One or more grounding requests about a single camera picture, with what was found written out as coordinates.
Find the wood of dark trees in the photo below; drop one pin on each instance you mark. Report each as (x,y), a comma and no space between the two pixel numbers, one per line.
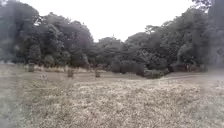
(60,43)

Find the round green bush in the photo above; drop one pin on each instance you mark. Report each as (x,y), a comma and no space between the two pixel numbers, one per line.
(154,73)

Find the dry grass field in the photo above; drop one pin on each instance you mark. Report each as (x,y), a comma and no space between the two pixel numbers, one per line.
(110,103)

